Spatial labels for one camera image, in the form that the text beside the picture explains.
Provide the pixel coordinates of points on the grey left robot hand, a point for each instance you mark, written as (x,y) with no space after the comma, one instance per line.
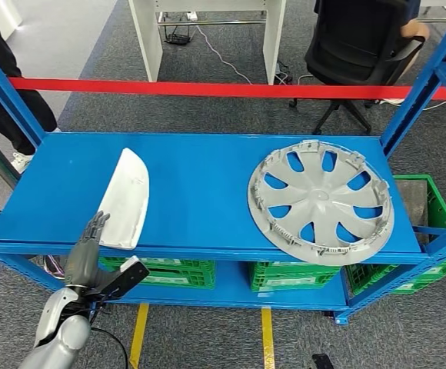
(80,262)

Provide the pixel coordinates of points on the white plastic car part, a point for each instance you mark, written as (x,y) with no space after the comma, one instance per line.
(127,198)

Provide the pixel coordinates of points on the blue metal shelf rack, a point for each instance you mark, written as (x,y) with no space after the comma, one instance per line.
(207,193)

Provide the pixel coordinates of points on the chrome stanchion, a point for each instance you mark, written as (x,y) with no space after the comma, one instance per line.
(54,266)

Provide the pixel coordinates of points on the green plastic crate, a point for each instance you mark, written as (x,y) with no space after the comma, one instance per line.
(419,289)
(261,286)
(184,266)
(261,270)
(203,281)
(440,203)

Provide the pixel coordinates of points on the standing person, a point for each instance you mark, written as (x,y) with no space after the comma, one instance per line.
(15,91)

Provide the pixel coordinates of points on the white desk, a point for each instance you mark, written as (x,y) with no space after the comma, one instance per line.
(150,40)
(438,7)

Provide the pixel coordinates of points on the red barrier belt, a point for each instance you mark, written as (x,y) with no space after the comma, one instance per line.
(207,90)

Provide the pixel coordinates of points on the black router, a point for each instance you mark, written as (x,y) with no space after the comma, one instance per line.
(177,36)

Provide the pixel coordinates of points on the grey wheel hubcap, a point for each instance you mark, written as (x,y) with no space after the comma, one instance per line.
(319,201)

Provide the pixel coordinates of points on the black robot foot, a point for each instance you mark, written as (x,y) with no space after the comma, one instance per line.
(322,361)

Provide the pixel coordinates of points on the black office chair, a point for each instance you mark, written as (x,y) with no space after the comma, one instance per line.
(354,46)

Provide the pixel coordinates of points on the seated person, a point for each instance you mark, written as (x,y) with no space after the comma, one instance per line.
(415,28)

